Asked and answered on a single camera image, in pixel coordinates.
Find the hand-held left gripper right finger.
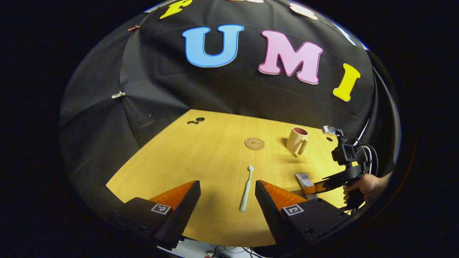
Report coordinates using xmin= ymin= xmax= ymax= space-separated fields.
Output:
xmin=255 ymin=180 xmax=354 ymax=251

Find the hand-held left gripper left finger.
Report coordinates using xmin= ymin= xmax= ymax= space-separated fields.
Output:
xmin=108 ymin=180 xmax=201 ymax=250

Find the white toothpaste tube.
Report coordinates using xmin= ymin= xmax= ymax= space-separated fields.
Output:
xmin=295 ymin=173 xmax=318 ymax=200

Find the pale green toothbrush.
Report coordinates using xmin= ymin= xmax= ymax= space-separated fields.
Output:
xmin=240 ymin=166 xmax=254 ymax=212

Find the beige cup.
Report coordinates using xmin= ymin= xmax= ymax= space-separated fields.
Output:
xmin=286 ymin=126 xmax=309 ymax=156

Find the round brown coaster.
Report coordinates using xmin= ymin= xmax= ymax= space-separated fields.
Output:
xmin=245 ymin=137 xmax=265 ymax=151

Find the wooden desktop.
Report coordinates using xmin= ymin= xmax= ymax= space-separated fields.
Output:
xmin=106 ymin=109 xmax=359 ymax=248

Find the black backdrop cloth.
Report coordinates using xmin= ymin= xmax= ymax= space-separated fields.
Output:
xmin=59 ymin=0 xmax=400 ymax=215

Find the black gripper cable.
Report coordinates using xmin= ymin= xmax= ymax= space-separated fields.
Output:
xmin=353 ymin=133 xmax=379 ymax=176

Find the white cable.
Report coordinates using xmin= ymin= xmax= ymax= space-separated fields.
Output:
xmin=357 ymin=120 xmax=370 ymax=145

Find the black floor cable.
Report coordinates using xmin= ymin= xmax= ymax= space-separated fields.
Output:
xmin=206 ymin=244 xmax=262 ymax=258

